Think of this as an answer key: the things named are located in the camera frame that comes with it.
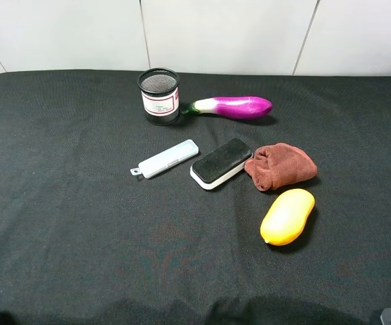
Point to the black and white board eraser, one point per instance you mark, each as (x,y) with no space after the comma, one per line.
(221,164)

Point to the clear plastic case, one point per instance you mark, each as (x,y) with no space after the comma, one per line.
(166,159)

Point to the purple toy eggplant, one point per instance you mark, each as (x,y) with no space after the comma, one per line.
(246,107)

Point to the brown folded cloth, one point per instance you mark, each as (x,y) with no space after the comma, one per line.
(279,165)

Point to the black mesh pen holder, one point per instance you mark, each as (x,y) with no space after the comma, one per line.
(160,95)

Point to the yellow toy mango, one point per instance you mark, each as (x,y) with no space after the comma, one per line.
(287,217)

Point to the black tablecloth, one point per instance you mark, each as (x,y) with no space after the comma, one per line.
(82,241)

